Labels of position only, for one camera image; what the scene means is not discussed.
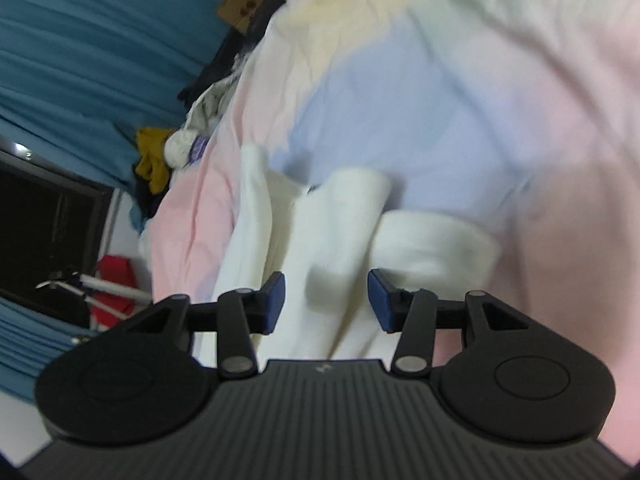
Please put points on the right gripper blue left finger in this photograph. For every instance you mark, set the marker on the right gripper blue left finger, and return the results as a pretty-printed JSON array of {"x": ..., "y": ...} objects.
[{"x": 242, "y": 313}]

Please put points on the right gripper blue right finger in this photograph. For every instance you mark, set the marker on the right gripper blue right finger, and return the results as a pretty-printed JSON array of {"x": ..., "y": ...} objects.
[{"x": 411, "y": 315}]

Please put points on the white sweatpants with black stripe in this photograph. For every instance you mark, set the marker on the white sweatpants with black stripe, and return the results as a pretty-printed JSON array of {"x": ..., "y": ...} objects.
[{"x": 325, "y": 240}]

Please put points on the white crumpled clothes pile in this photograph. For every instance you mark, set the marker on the white crumpled clothes pile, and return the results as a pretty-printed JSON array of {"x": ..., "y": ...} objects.
[{"x": 201, "y": 122}]

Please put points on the white garment steamer stand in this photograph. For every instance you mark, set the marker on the white garment steamer stand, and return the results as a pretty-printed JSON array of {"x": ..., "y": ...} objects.
[{"x": 83, "y": 285}]

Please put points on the mustard yellow garment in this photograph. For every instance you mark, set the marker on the mustard yellow garment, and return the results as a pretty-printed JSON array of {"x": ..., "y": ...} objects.
[{"x": 152, "y": 166}]

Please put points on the dark window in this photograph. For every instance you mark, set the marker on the dark window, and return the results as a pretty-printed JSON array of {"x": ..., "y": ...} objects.
[{"x": 51, "y": 223}]

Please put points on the left blue curtain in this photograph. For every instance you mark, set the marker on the left blue curtain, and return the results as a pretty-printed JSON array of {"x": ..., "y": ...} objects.
[{"x": 29, "y": 341}]

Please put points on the blue curtain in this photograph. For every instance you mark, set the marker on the blue curtain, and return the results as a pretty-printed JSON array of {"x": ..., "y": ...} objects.
[
  {"x": 80, "y": 77},
  {"x": 29, "y": 341}
]

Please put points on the pastel tie-dye duvet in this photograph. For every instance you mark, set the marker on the pastel tie-dye duvet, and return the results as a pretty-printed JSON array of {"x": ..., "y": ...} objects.
[{"x": 518, "y": 116}]

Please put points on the right blue curtain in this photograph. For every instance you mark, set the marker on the right blue curtain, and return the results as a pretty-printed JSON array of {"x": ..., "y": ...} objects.
[{"x": 80, "y": 77}]

